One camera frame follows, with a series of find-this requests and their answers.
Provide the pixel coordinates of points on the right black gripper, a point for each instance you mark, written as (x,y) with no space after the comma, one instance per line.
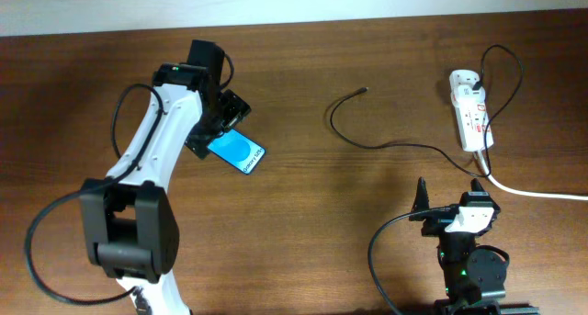
(437,225)

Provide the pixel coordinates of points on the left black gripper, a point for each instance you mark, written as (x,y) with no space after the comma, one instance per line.
(199,136)

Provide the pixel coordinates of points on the blue Galaxy smartphone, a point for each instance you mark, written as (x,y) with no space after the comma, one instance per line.
(237,150)

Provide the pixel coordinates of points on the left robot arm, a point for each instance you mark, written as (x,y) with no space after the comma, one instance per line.
(130,229)

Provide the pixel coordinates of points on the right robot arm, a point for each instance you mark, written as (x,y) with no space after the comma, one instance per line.
(474,273)

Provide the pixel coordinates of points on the white USB charger adapter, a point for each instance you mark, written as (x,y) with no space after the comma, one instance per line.
(466,95)

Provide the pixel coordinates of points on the white power strip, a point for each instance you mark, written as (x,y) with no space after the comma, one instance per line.
(474,132)

